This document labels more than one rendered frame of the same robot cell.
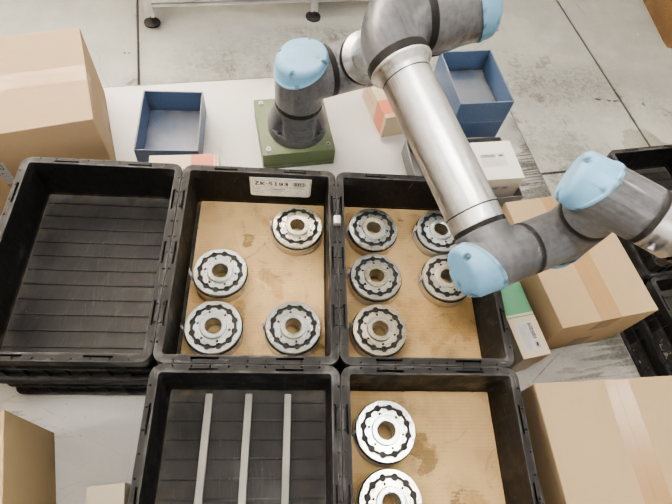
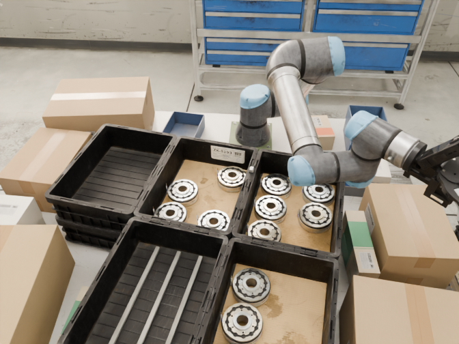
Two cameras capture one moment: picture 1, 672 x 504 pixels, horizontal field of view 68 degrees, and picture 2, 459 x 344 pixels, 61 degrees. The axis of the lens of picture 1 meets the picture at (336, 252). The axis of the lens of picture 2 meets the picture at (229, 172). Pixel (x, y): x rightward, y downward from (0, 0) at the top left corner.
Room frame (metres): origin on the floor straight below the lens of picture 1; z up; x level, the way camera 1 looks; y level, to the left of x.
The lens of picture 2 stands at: (-0.36, -0.34, 1.80)
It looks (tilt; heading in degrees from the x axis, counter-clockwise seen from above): 43 degrees down; 26
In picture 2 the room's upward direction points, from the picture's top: straight up
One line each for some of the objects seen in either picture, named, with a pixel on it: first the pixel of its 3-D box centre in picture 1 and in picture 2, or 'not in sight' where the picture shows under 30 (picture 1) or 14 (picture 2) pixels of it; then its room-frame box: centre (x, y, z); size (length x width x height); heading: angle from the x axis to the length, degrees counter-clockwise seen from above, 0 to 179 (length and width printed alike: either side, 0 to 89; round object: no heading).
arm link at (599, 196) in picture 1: (607, 196); (372, 134); (0.43, -0.32, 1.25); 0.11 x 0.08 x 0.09; 69
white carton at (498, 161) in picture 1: (474, 172); (359, 173); (0.88, -0.31, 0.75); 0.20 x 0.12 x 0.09; 109
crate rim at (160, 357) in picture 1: (255, 258); (201, 181); (0.42, 0.14, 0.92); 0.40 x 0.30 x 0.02; 11
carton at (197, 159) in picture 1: (186, 184); not in sight; (0.67, 0.38, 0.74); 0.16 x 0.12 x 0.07; 107
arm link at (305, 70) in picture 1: (303, 75); (255, 104); (0.90, 0.16, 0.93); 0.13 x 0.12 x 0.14; 125
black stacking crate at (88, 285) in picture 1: (92, 266); (119, 176); (0.36, 0.44, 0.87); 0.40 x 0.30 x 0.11; 11
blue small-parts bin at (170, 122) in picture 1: (172, 129); (183, 131); (0.83, 0.47, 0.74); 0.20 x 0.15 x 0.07; 14
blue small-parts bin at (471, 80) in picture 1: (472, 85); (367, 125); (1.13, -0.27, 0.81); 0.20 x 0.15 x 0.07; 20
